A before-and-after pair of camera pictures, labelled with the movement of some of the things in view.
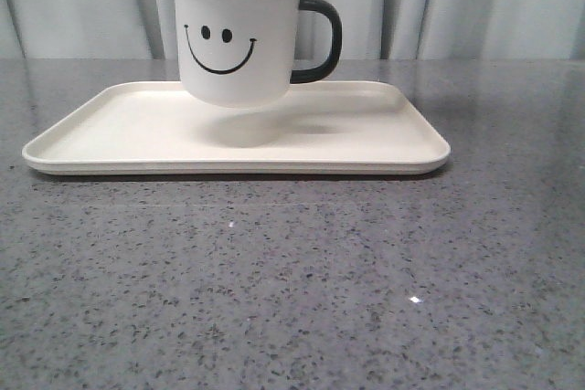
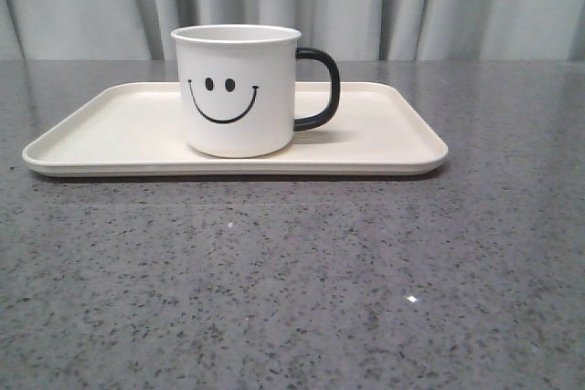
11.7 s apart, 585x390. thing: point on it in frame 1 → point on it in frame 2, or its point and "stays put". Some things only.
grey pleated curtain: [392, 5] stays put
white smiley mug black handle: [237, 46] → [238, 88]
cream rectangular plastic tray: [150, 128] stays put
